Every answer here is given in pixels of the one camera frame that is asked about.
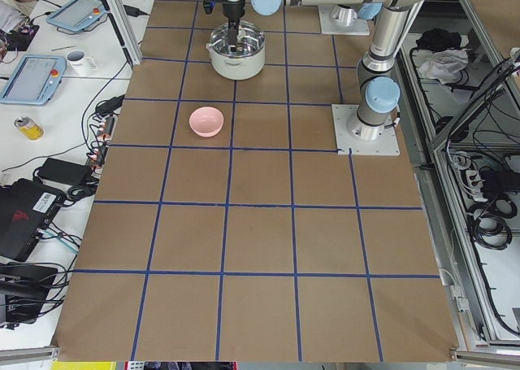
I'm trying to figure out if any yellow drink can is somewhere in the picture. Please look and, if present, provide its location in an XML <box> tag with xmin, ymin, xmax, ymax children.
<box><xmin>14</xmin><ymin>116</ymin><xmax>44</xmax><ymax>141</ymax></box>

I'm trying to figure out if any aluminium frame post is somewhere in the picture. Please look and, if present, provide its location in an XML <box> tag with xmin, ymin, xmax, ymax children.
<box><xmin>101</xmin><ymin>0</ymin><xmax>142</xmax><ymax>68</ymax></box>

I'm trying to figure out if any black power adapter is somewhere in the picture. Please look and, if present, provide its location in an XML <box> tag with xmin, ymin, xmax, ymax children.
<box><xmin>32</xmin><ymin>158</ymin><xmax>93</xmax><ymax>186</ymax></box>

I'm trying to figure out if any pink bowl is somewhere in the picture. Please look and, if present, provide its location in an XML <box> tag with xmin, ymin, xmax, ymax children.
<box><xmin>188</xmin><ymin>107</ymin><xmax>224</xmax><ymax>137</ymax></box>

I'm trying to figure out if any power strip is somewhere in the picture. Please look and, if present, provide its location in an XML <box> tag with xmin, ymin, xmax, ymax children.
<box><xmin>85</xmin><ymin>115</ymin><xmax>117</xmax><ymax>169</ymax></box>

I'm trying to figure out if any blue teach pendant near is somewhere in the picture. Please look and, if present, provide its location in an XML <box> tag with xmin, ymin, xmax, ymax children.
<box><xmin>1</xmin><ymin>54</ymin><xmax>67</xmax><ymax>106</ymax></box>

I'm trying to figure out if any blue teach pendant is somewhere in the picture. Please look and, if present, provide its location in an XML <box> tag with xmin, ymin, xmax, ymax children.
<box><xmin>46</xmin><ymin>0</ymin><xmax>106</xmax><ymax>33</ymax></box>
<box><xmin>1</xmin><ymin>54</ymin><xmax>67</xmax><ymax>106</ymax></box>

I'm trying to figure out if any black computer box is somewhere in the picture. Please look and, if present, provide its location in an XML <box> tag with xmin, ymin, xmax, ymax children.
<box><xmin>1</xmin><ymin>178</ymin><xmax>66</xmax><ymax>262</ymax></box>

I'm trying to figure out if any black electronics box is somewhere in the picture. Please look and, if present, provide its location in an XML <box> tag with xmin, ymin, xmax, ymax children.
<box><xmin>1</xmin><ymin>263</ymin><xmax>58</xmax><ymax>329</ymax></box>

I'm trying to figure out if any pale green cooking pot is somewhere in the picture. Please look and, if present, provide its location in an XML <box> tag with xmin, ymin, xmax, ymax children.
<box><xmin>206</xmin><ymin>20</ymin><xmax>265</xmax><ymax>81</ymax></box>

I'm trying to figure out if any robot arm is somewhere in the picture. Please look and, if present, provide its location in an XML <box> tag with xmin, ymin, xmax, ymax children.
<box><xmin>203</xmin><ymin>0</ymin><xmax>424</xmax><ymax>141</ymax></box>

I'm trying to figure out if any white crumpled cloth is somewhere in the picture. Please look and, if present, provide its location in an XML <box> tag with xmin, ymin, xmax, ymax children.
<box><xmin>418</xmin><ymin>49</ymin><xmax>469</xmax><ymax>85</ymax></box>

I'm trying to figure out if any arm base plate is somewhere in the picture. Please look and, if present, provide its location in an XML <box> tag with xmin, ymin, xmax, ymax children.
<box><xmin>331</xmin><ymin>104</ymin><xmax>400</xmax><ymax>156</ymax></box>
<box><xmin>318</xmin><ymin>5</ymin><xmax>370</xmax><ymax>36</ymax></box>

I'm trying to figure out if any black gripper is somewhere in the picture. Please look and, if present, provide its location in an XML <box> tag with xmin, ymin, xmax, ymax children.
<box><xmin>222</xmin><ymin>0</ymin><xmax>245</xmax><ymax>53</ymax></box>

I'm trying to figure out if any blue teach pendant far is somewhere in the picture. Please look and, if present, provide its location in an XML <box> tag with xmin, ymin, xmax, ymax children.
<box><xmin>46</xmin><ymin>0</ymin><xmax>106</xmax><ymax>33</ymax></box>

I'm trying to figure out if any white mug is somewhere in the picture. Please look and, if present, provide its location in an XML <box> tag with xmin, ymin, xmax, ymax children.
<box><xmin>66</xmin><ymin>50</ymin><xmax>98</xmax><ymax>77</ymax></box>

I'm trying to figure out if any black cloth pile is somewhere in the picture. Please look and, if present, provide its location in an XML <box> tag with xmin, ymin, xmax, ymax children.
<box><xmin>416</xmin><ymin>28</ymin><xmax>462</xmax><ymax>52</ymax></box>

